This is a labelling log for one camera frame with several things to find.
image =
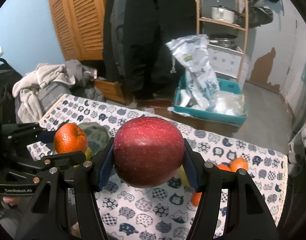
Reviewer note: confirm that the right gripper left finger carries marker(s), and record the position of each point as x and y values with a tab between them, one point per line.
103	165

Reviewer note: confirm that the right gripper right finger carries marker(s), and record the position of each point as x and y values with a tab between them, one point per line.
194	168

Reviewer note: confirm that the large orange with stem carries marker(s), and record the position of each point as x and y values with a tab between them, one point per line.
224	167

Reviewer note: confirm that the small mandarin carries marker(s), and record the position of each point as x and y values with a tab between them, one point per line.
196	198
70	138

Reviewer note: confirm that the dark red apple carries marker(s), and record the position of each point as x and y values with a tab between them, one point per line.
148	151

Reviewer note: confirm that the person's hand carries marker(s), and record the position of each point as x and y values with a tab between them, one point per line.
12	201

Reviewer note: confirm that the yellow green mango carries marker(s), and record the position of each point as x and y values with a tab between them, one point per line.
181	174

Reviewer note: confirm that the green glass plate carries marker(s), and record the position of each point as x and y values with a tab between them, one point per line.
96	134

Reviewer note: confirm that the wooden drawer box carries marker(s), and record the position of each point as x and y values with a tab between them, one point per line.
110	90

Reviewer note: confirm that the teal storage box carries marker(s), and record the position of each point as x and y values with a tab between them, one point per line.
212	113

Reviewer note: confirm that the clear plastic bag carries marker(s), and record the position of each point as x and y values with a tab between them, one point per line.
228	103

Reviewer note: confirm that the white printed rice bag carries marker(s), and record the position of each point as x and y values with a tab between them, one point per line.
192	53

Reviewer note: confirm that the grey clothes pile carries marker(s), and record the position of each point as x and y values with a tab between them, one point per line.
38	90

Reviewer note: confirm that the shoe rack with shoes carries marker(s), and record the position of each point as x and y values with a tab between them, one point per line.
297	152

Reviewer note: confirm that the white patterned storage box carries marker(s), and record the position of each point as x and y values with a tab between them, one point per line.
224	60

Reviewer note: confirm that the steel pot with lid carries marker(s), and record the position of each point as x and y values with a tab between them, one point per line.
223	40

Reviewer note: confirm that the wooden shelf rack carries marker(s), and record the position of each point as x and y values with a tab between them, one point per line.
206	25

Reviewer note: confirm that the black hanging coat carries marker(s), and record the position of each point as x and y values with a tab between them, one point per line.
135	36

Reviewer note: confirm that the white cooking pot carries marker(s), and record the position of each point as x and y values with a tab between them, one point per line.
224	14

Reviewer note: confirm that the wooden louvered door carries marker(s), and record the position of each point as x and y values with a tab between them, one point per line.
79	26

